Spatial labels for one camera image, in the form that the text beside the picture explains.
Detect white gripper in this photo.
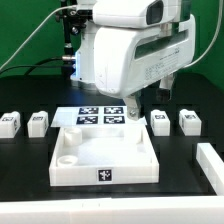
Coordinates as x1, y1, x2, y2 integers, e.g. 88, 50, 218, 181
94, 15, 195, 120

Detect white square tabletop tray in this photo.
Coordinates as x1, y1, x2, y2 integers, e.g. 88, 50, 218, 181
49, 125, 159, 186

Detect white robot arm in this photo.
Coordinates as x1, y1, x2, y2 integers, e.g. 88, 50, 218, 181
73, 0, 195, 120

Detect white marker sheet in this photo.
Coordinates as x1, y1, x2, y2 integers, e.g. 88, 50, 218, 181
51, 106, 147, 127

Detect white L-shaped fence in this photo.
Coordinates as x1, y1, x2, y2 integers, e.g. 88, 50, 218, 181
0, 143, 224, 224

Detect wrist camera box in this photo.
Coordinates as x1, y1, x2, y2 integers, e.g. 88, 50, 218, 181
92, 0, 164, 28

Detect black camera stand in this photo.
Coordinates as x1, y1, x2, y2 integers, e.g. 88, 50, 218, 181
55, 0, 93, 76

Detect black cables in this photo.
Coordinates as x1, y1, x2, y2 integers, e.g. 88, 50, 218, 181
0, 57, 75, 76

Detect white cable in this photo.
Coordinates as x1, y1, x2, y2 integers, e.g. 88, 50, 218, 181
0, 4, 78, 72

